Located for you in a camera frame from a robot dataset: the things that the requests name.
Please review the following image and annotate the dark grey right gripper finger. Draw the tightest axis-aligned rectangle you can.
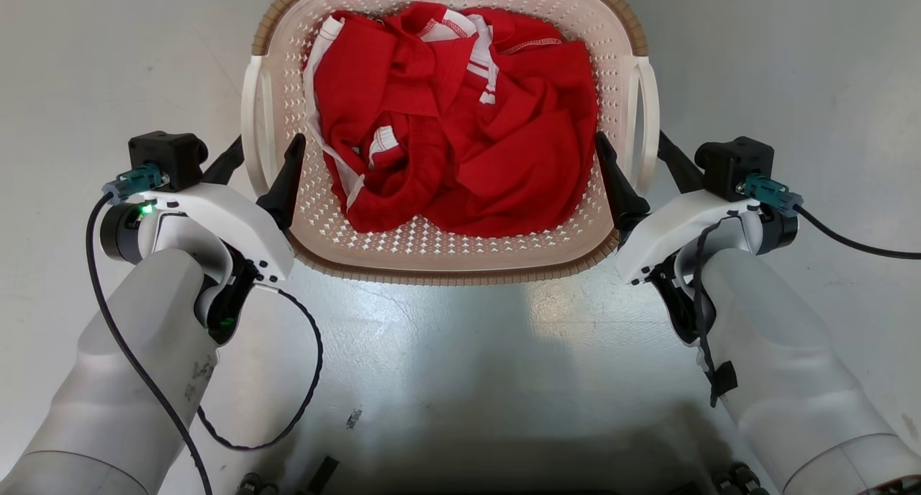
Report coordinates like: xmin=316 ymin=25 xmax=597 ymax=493
xmin=658 ymin=130 xmax=707 ymax=194
xmin=595 ymin=131 xmax=651 ymax=230

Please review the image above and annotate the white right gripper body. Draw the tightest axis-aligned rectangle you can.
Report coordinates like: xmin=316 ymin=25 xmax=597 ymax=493
xmin=615 ymin=189 xmax=764 ymax=347

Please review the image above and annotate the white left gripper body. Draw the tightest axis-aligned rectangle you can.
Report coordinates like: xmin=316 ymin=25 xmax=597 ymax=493
xmin=137 ymin=182 xmax=296 ymax=346

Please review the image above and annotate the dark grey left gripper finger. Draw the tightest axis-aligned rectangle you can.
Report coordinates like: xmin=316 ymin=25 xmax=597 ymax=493
xmin=257 ymin=133 xmax=307 ymax=230
xmin=201 ymin=135 xmax=246 ymax=186

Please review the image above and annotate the beige plastic laundry basket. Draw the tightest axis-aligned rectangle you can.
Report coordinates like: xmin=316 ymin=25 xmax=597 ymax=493
xmin=241 ymin=0 xmax=661 ymax=286

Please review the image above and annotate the red garment with white trim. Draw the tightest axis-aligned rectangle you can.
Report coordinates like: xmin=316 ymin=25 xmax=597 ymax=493
xmin=304 ymin=2 xmax=599 ymax=238

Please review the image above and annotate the teal left camera connector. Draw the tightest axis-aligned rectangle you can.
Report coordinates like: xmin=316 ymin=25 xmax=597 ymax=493
xmin=103 ymin=163 xmax=171 ymax=205

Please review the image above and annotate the teal camera connector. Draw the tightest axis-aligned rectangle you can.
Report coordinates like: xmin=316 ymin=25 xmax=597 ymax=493
xmin=741 ymin=173 xmax=804 ymax=216
xmin=103 ymin=163 xmax=171 ymax=205

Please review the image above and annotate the teal right camera connector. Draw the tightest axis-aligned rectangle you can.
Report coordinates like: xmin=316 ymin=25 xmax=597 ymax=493
xmin=741 ymin=173 xmax=804 ymax=216

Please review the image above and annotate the thin black right gripper cable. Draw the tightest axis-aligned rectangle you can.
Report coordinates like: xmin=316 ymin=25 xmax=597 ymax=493
xmin=691 ymin=218 xmax=739 ymax=409

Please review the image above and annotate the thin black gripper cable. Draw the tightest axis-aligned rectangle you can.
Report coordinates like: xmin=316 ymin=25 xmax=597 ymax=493
xmin=196 ymin=285 xmax=325 ymax=453
xmin=691 ymin=218 xmax=739 ymax=409

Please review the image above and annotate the thick black left camera cable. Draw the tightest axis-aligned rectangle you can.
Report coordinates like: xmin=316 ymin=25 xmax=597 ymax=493
xmin=86 ymin=193 xmax=214 ymax=495

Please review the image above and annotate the thick black camera cable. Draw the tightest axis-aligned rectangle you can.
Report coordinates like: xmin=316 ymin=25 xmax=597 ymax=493
xmin=791 ymin=204 xmax=921 ymax=260
xmin=86 ymin=193 xmax=214 ymax=495

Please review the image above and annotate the thin black left gripper cable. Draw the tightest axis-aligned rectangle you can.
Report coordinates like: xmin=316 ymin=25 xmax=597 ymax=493
xmin=196 ymin=285 xmax=325 ymax=453

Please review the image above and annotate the thick black right camera cable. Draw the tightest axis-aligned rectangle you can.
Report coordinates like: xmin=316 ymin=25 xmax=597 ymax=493
xmin=791 ymin=204 xmax=921 ymax=260

